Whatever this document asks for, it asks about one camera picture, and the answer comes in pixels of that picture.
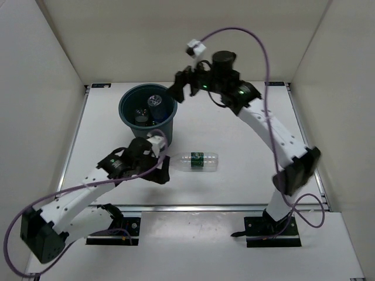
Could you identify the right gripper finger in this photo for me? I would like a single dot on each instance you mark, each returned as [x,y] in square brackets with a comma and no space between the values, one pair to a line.
[194,89]
[176,91]

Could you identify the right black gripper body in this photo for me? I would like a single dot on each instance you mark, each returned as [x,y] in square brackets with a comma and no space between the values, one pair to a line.
[207,81]

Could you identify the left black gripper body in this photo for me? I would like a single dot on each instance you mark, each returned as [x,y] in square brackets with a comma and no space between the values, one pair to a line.
[142,165]

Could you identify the clear bottle green label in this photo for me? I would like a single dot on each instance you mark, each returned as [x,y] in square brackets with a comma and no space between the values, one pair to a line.
[195,161]

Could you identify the clear bottle blue label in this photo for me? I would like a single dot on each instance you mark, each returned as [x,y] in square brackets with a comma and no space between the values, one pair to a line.
[157,108]

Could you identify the clear bottle black label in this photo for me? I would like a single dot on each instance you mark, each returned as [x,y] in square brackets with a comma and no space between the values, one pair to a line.
[141,117]

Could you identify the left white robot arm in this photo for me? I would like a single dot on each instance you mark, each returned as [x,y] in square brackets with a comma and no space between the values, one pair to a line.
[48,230]

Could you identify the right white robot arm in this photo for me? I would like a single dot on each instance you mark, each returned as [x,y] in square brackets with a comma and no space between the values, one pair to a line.
[295,161]

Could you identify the dark teal plastic bin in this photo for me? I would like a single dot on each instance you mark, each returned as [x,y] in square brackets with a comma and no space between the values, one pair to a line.
[137,97]

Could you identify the right black corner label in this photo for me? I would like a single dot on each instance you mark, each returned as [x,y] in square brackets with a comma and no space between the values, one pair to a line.
[275,84]

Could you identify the black corner label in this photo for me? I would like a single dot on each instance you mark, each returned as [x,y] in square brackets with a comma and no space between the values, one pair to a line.
[275,84]
[101,85]

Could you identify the left black corner label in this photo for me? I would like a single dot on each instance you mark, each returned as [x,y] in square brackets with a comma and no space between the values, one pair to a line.
[101,85]

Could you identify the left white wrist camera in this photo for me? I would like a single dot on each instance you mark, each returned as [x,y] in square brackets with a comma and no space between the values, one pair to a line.
[157,144]

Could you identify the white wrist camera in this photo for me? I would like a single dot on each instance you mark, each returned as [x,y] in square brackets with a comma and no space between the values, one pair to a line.
[195,49]
[157,144]

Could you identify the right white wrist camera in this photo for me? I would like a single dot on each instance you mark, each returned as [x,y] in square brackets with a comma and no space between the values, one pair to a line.
[195,49]

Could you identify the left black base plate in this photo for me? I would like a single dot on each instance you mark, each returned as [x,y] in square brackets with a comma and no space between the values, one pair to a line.
[122,233]

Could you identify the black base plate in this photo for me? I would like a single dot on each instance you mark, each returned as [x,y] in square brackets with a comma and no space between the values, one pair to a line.
[122,233]
[261,234]

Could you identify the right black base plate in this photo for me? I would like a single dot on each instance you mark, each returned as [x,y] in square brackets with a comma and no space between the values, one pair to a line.
[261,234]

